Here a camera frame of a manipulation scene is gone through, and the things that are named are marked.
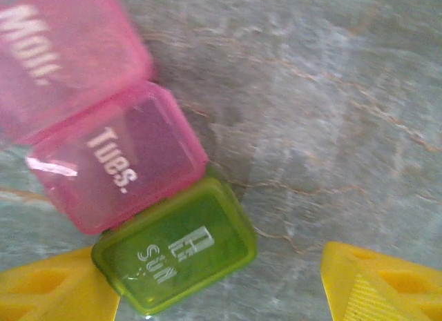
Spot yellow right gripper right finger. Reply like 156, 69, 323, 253
320, 241, 442, 321

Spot green pill box marked Sun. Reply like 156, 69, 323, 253
90, 175, 258, 317

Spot pink pill box marked Tues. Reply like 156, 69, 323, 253
26, 81, 210, 236

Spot pink pill box marked Mon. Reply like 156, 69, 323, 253
0, 0, 155, 146

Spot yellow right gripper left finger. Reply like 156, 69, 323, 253
0, 246, 122, 321

